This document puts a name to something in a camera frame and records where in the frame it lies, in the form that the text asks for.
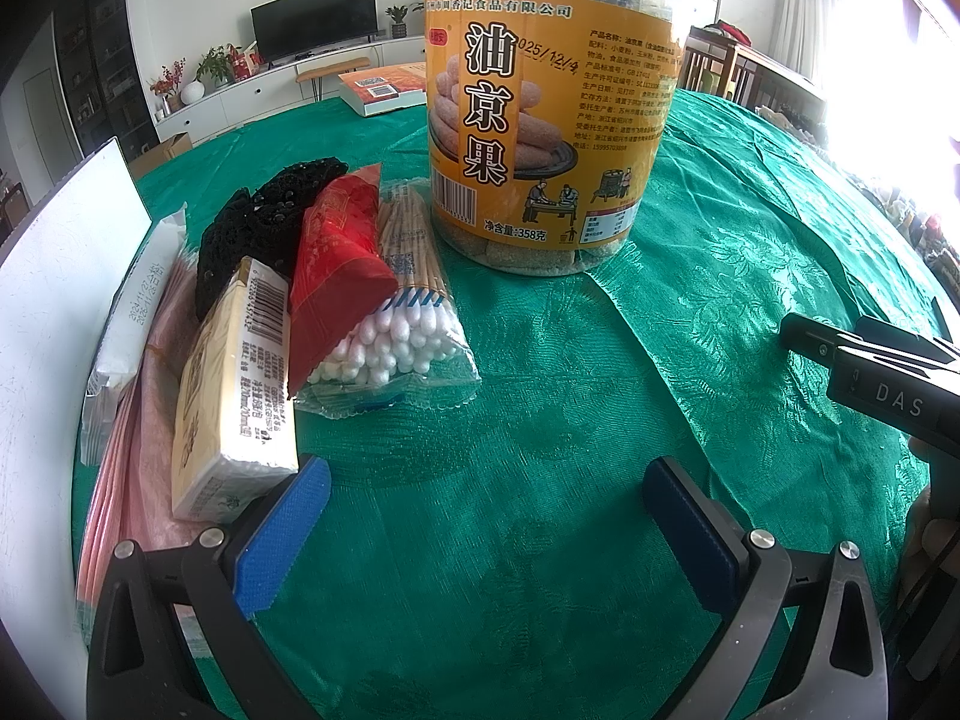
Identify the small potted green plant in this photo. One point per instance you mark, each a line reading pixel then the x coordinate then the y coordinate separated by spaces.
pixel 397 19

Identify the white board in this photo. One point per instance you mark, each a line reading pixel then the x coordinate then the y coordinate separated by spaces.
pixel 45 352

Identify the wooden dining chair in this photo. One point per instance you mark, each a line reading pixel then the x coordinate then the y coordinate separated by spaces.
pixel 13 210

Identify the red flower branches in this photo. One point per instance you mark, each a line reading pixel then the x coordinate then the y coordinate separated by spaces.
pixel 166 82

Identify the pink plastic bags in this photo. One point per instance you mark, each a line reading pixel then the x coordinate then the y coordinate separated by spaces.
pixel 142 480

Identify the red table decoration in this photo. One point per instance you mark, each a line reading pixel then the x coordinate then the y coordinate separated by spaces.
pixel 244 61

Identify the person's right hand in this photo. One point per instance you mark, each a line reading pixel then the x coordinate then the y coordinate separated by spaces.
pixel 926 532

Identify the black lace cloth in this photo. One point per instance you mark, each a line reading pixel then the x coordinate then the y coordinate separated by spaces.
pixel 262 217

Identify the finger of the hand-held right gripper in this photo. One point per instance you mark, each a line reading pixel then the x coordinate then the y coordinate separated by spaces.
pixel 907 337
pixel 814 331

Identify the white wipes packet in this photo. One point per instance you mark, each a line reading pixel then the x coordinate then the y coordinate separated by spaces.
pixel 127 337

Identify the orange book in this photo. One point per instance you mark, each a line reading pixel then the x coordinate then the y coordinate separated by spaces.
pixel 382 82

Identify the brown cardboard box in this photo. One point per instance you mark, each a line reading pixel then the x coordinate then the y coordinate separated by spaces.
pixel 161 154

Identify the bag of cotton swabs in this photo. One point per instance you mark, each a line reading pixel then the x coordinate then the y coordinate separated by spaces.
pixel 405 345

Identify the white round vase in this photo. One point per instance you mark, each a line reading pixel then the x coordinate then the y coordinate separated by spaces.
pixel 192 90

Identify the clear plastic snack jar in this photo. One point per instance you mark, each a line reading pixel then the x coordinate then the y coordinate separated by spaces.
pixel 525 90

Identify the leafy green plant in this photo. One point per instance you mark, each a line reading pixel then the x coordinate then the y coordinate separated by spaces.
pixel 215 64

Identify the yellow tissue packet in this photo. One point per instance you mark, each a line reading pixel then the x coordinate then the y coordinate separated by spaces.
pixel 225 390

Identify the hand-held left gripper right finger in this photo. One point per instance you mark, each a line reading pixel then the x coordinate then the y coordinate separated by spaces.
pixel 697 532

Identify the black display cabinet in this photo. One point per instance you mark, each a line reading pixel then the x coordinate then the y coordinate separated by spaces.
pixel 105 67

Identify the white television cabinet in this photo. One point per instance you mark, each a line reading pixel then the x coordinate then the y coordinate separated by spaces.
pixel 270 86

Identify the small wooden stool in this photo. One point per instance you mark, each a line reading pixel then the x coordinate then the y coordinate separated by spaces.
pixel 334 69

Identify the red tissue packet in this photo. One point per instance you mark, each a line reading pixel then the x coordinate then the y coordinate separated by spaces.
pixel 337 277

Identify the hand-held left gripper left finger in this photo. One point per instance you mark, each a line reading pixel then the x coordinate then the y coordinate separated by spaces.
pixel 285 532

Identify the green satin tablecloth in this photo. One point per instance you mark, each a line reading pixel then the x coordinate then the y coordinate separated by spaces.
pixel 525 427

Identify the black flat television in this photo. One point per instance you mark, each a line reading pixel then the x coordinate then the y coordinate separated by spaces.
pixel 315 19

